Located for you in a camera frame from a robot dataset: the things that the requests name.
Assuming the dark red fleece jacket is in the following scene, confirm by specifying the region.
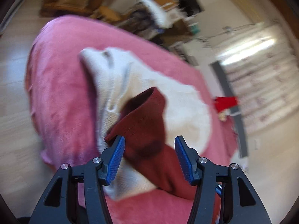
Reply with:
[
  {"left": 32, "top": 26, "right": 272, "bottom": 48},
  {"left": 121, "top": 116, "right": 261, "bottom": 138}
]
[{"left": 103, "top": 86, "right": 222, "bottom": 220}]

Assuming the grey white headboard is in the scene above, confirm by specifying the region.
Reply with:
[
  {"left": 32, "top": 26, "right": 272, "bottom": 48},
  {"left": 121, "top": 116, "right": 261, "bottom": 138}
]
[{"left": 211, "top": 61, "right": 248, "bottom": 158}]

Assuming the beige plush toy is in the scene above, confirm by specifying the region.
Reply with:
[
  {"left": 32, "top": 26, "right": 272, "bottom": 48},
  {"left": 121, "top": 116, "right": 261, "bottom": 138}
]
[{"left": 218, "top": 111, "right": 227, "bottom": 122}]

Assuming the bright red garment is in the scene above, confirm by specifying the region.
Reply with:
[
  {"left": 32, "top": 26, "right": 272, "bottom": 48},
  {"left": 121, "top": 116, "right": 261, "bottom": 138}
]
[{"left": 213, "top": 97, "right": 238, "bottom": 113}]

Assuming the pink bed blanket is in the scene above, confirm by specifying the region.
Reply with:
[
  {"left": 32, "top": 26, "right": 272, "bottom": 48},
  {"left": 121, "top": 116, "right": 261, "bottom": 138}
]
[{"left": 25, "top": 16, "right": 237, "bottom": 223}]

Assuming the cream folded blanket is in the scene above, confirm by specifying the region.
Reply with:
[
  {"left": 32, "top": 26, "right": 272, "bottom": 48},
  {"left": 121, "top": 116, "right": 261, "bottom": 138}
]
[{"left": 80, "top": 48, "right": 212, "bottom": 200}]

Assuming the teal box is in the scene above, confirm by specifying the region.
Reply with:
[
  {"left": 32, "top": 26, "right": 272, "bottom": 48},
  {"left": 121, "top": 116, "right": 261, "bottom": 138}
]
[{"left": 189, "top": 23, "right": 201, "bottom": 35}]

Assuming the wooden desk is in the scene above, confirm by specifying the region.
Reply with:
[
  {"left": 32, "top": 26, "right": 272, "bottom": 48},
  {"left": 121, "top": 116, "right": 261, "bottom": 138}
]
[{"left": 137, "top": 0, "right": 202, "bottom": 47}]

